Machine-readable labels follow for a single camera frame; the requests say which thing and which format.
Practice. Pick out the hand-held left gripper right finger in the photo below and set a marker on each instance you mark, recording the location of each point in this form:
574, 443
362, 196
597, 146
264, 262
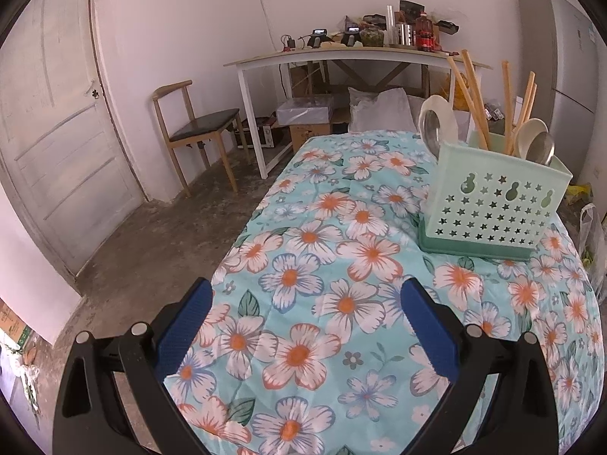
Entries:
429, 331

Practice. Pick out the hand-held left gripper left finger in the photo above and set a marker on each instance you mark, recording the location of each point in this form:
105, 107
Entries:
187, 327

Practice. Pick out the green star-cut utensil holder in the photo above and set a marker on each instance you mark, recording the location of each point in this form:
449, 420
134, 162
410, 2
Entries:
450, 166

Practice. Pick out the white plastic spoon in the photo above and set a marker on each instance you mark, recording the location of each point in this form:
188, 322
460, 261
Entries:
448, 113
526, 135

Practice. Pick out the tan bamboo chopstick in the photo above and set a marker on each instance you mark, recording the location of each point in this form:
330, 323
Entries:
461, 85
523, 97
530, 97
473, 85
506, 104

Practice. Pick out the floral blue blanket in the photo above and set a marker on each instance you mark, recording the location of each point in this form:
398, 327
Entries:
332, 246

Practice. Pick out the cardboard box with green print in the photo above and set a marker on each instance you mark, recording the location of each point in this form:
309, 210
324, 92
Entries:
12, 327

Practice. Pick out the white plastic bag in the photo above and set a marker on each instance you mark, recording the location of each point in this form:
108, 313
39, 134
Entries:
588, 246

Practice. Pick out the wooden chair black seat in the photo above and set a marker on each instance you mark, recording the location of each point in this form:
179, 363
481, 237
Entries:
204, 123

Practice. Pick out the yellow plastic bag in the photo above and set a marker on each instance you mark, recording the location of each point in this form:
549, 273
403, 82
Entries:
453, 99
581, 194

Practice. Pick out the small white appliance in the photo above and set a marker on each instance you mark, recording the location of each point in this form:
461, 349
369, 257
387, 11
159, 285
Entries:
265, 135

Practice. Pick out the plain cardboard box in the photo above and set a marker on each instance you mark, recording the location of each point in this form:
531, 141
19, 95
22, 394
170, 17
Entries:
310, 137

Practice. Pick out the white sack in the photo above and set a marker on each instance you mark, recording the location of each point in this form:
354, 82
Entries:
379, 109

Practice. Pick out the white wooden door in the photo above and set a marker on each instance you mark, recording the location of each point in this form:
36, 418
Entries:
57, 128

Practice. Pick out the grey storage box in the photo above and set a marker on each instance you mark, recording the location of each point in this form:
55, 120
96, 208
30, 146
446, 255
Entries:
306, 113

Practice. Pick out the white table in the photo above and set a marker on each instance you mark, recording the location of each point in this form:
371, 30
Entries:
360, 56

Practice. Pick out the metal cup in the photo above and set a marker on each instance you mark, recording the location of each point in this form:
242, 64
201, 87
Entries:
404, 35

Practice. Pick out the dark bottle red label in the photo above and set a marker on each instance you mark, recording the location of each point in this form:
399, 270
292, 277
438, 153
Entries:
424, 33

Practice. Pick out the jar of greens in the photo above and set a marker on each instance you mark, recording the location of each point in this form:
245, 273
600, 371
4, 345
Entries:
372, 38

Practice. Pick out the black device with screen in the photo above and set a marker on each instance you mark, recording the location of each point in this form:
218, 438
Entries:
317, 38
352, 37

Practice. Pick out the black flat item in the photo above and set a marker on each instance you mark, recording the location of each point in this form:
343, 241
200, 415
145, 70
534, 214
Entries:
448, 26

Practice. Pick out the silver refrigerator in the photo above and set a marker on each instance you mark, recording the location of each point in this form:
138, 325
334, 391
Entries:
564, 57

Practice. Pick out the clear tube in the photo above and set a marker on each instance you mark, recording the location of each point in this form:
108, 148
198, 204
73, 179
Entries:
390, 23

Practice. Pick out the dark box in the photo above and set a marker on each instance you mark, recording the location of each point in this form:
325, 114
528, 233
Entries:
411, 9

